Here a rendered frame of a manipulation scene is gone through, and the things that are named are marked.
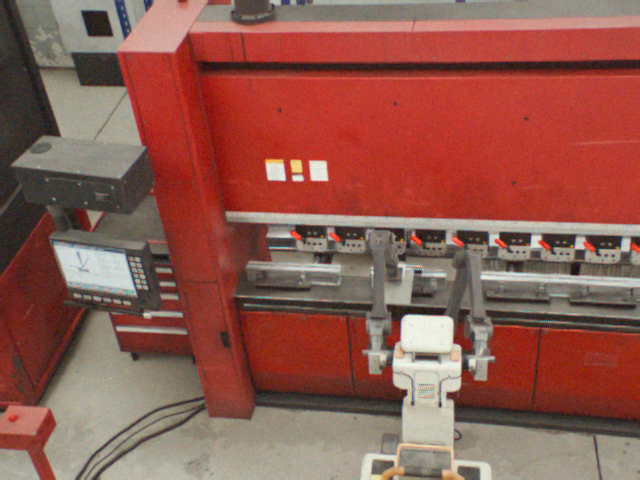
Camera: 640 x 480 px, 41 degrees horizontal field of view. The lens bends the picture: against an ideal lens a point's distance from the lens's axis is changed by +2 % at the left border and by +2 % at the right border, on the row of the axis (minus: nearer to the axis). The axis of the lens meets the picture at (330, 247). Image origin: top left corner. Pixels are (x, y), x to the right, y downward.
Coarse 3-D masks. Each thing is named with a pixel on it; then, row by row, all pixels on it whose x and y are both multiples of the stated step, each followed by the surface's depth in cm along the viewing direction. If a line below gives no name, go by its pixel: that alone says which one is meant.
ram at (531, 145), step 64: (256, 128) 387; (320, 128) 381; (384, 128) 376; (448, 128) 371; (512, 128) 366; (576, 128) 361; (256, 192) 410; (320, 192) 403; (384, 192) 397; (448, 192) 392; (512, 192) 386; (576, 192) 381
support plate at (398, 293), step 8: (408, 272) 426; (408, 280) 421; (392, 288) 417; (400, 288) 417; (408, 288) 416; (392, 296) 412; (400, 296) 412; (408, 296) 411; (400, 304) 408; (408, 304) 407
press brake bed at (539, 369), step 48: (288, 336) 454; (336, 336) 448; (528, 336) 425; (576, 336) 420; (624, 336) 415; (288, 384) 483; (336, 384) 475; (384, 384) 467; (480, 384) 452; (528, 384) 446; (576, 384) 440; (624, 384) 435; (624, 432) 458
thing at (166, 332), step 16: (144, 208) 492; (96, 224) 480; (112, 224) 482; (128, 224) 480; (144, 224) 479; (160, 224) 478; (160, 240) 466; (160, 272) 474; (176, 288) 482; (112, 304) 498; (176, 304) 490; (112, 320) 506; (128, 320) 505; (144, 320) 503; (160, 320) 501; (176, 320) 498; (128, 336) 514; (144, 336) 512; (160, 336) 509; (176, 336) 507; (144, 352) 520; (160, 352) 518; (176, 352) 515; (192, 352) 514
